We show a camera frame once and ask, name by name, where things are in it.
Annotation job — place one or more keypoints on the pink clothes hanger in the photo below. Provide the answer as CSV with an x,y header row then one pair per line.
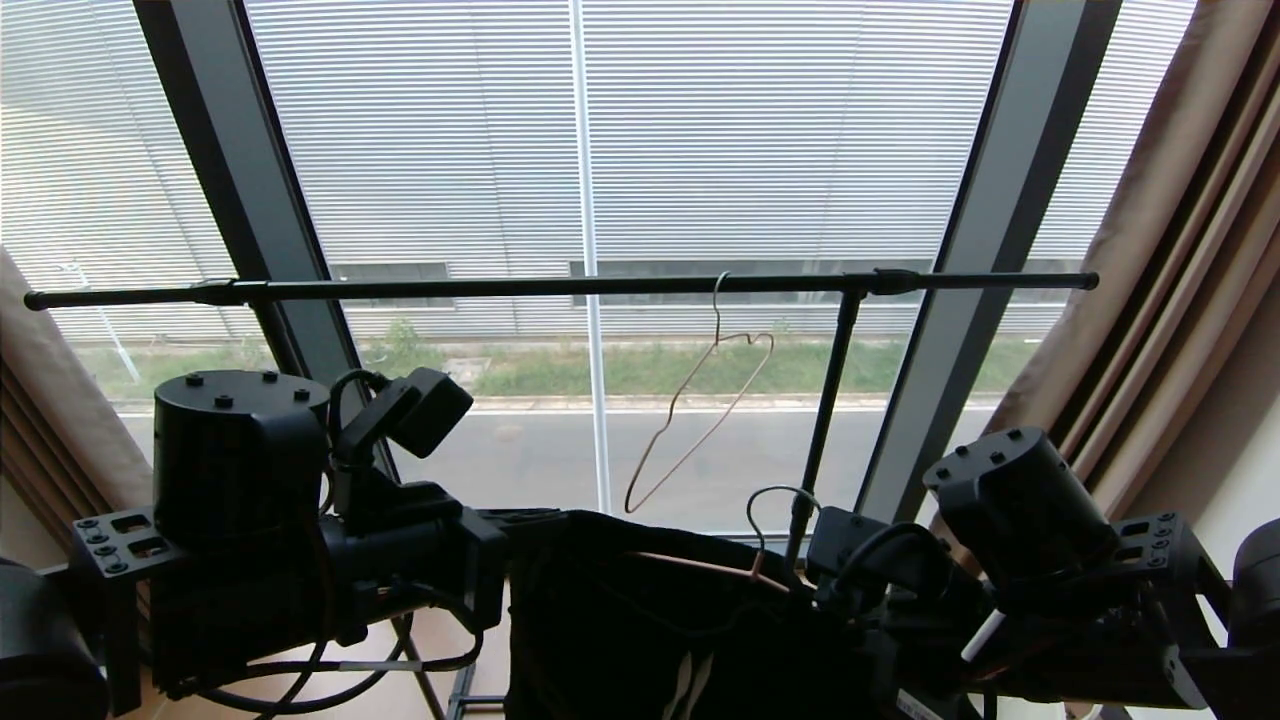
x,y
717,320
758,572

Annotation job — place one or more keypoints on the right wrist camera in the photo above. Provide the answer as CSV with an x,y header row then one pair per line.
x,y
850,545

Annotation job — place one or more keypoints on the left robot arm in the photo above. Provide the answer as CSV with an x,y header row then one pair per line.
x,y
240,450

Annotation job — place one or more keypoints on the black clothes rack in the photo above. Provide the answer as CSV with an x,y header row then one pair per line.
x,y
500,288

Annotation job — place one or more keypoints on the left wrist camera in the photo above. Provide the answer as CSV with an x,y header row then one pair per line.
x,y
425,410

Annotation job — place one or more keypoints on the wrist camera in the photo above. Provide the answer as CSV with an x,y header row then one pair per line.
x,y
850,545
425,410

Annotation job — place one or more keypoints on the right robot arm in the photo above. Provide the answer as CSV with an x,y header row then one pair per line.
x,y
1020,500

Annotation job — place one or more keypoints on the window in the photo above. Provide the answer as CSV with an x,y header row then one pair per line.
x,y
700,130

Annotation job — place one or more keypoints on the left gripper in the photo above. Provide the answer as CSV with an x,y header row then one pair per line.
x,y
420,570

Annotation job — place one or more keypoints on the brown curtain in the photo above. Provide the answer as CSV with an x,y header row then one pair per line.
x,y
50,400
1150,250

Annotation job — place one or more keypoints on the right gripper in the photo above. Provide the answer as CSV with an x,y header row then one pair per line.
x,y
930,650

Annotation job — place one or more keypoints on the black shorts with white stripes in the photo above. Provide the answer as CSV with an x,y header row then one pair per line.
x,y
620,630

